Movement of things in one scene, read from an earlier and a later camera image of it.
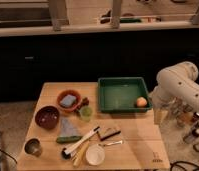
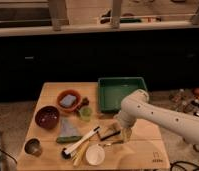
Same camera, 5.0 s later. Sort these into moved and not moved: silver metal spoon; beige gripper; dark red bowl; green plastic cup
Moved: beige gripper
Not moved: green plastic cup; silver metal spoon; dark red bowl
